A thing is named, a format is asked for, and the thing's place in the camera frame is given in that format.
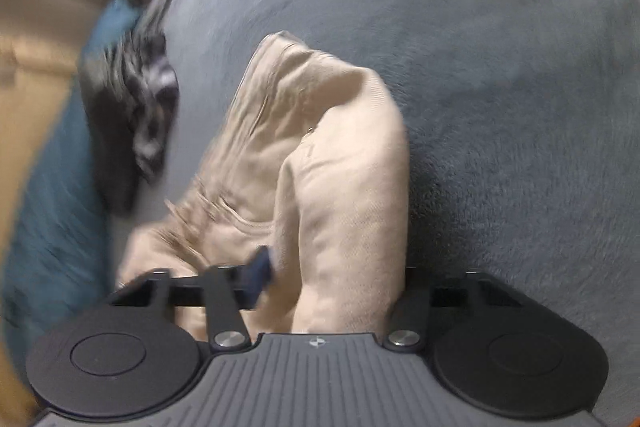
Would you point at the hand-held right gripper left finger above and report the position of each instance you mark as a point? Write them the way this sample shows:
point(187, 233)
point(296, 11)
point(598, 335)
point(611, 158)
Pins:
point(260, 274)

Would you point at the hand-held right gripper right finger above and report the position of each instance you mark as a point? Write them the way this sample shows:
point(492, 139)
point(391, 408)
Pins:
point(415, 302)

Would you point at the beige pants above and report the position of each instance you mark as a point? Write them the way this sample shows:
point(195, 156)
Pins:
point(330, 147)

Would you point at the black cloth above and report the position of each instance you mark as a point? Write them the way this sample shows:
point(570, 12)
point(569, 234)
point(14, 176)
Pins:
point(107, 147)

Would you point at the plaid shorts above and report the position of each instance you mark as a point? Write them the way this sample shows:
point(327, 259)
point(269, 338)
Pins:
point(152, 107)

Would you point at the teal pillow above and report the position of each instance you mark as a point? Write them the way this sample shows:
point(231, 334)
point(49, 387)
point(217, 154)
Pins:
point(55, 217)

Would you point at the grey-blue fleece blanket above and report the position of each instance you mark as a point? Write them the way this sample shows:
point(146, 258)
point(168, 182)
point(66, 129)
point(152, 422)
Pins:
point(475, 57)

